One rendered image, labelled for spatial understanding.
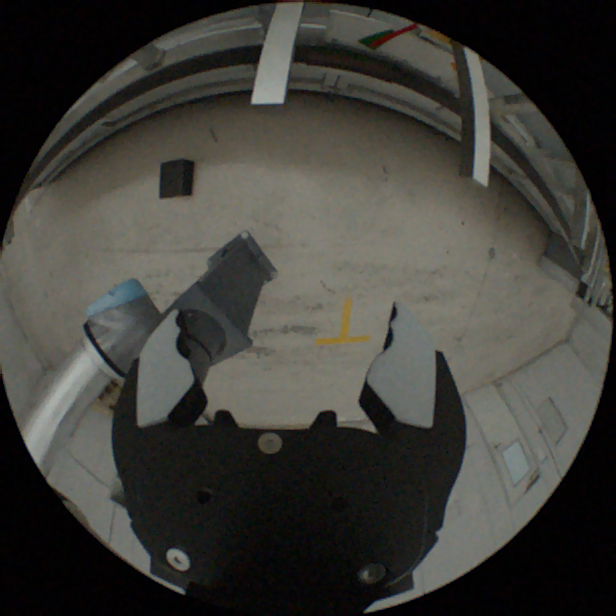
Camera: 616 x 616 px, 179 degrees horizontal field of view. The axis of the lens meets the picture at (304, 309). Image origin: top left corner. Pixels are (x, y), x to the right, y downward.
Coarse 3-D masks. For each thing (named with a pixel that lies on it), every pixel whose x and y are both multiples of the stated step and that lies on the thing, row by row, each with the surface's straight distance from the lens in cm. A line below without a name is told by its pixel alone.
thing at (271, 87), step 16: (288, 16) 32; (272, 32) 29; (288, 32) 29; (272, 48) 27; (288, 48) 27; (272, 64) 25; (288, 64) 25; (256, 80) 24; (272, 80) 23; (288, 80) 25; (256, 96) 23; (272, 96) 22; (256, 112) 24; (272, 112) 24
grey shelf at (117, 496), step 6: (204, 420) 256; (210, 420) 276; (114, 474) 279; (114, 480) 282; (114, 486) 284; (120, 486) 290; (114, 492) 286; (120, 492) 292; (108, 498) 281; (114, 498) 289; (120, 498) 295; (114, 504) 273; (120, 504) 294; (126, 510) 260
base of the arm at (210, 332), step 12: (192, 312) 59; (204, 312) 59; (192, 324) 56; (204, 324) 56; (216, 324) 58; (192, 336) 54; (204, 336) 55; (216, 336) 58; (204, 348) 54; (216, 348) 58
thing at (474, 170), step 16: (464, 48) 42; (464, 64) 40; (464, 80) 38; (480, 80) 39; (464, 96) 36; (480, 96) 36; (464, 112) 34; (480, 112) 34; (464, 128) 33; (480, 128) 32; (464, 144) 32; (480, 144) 31; (464, 160) 30; (480, 160) 30; (464, 176) 30; (480, 176) 30
